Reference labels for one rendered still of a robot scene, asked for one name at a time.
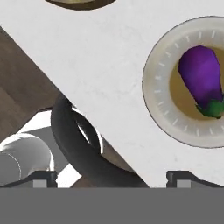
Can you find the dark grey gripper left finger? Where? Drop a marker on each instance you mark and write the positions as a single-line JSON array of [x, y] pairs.
[[43, 177]]

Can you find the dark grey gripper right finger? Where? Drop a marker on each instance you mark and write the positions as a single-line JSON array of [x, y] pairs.
[[178, 177]]

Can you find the purple eggplant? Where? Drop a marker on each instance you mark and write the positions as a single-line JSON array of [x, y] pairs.
[[202, 74]]

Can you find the white round cylinder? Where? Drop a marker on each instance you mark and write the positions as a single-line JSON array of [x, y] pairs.
[[27, 154]]

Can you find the pale grey round plate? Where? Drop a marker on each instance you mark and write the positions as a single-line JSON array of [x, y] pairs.
[[159, 87]]

